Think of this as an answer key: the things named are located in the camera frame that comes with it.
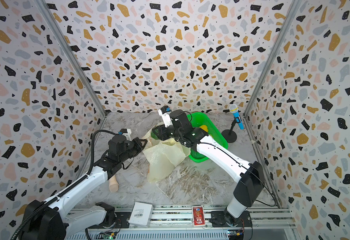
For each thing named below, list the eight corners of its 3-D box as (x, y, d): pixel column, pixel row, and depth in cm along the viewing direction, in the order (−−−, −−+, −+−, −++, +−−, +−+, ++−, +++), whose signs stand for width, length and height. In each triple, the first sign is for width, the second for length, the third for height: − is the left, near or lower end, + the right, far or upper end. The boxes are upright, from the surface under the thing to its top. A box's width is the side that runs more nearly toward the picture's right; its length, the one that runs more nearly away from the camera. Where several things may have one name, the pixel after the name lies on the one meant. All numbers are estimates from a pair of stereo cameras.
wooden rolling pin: (112, 194, 84) (110, 192, 81) (109, 181, 88) (106, 178, 85) (120, 190, 85) (117, 188, 82) (116, 177, 90) (114, 175, 87)
